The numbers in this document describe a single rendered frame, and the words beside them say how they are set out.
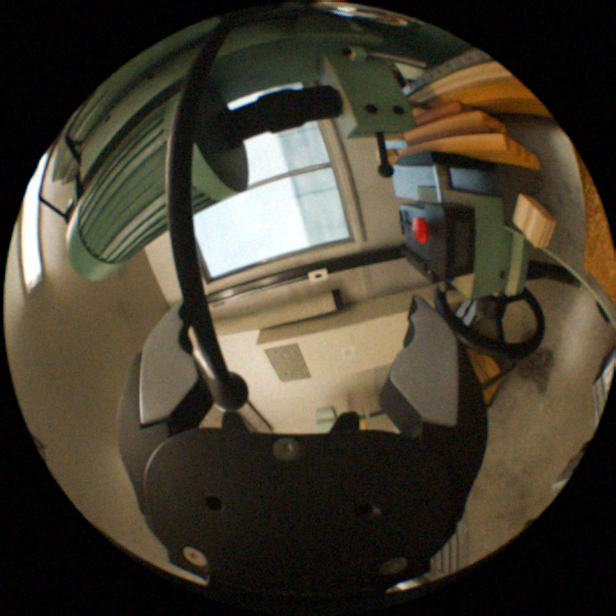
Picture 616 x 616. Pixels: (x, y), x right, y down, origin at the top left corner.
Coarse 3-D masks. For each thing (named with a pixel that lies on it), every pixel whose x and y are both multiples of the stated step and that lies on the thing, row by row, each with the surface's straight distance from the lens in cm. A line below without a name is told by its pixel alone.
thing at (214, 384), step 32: (224, 32) 17; (192, 64) 14; (192, 96) 12; (192, 128) 11; (192, 160) 11; (192, 192) 11; (192, 224) 10; (192, 256) 10; (192, 288) 11; (192, 320) 12; (224, 384) 16
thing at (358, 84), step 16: (336, 48) 28; (320, 64) 29; (336, 64) 26; (352, 64) 26; (368, 64) 27; (384, 64) 28; (336, 80) 24; (352, 80) 24; (368, 80) 25; (384, 80) 26; (352, 96) 23; (368, 96) 23; (384, 96) 24; (400, 96) 25; (352, 112) 22; (368, 112) 22; (384, 112) 23; (400, 112) 23; (352, 128) 23; (368, 128) 23; (384, 128) 24; (400, 128) 24
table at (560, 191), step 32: (512, 128) 27; (544, 128) 26; (544, 160) 25; (416, 192) 47; (512, 192) 27; (544, 192) 25; (576, 192) 24; (512, 224) 28; (576, 224) 24; (512, 256) 32; (576, 256) 24; (512, 288) 34
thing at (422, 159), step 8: (424, 152) 25; (432, 152) 24; (440, 152) 25; (400, 160) 31; (408, 160) 28; (416, 160) 27; (424, 160) 25; (432, 160) 24; (440, 160) 24; (448, 160) 25; (456, 160) 26; (464, 160) 27; (472, 160) 28; (480, 160) 30; (440, 168) 29; (448, 168) 29; (464, 168) 31; (472, 168) 29; (480, 168) 29; (440, 176) 29; (448, 176) 29; (440, 184) 29; (448, 184) 29; (440, 192) 29; (440, 200) 29
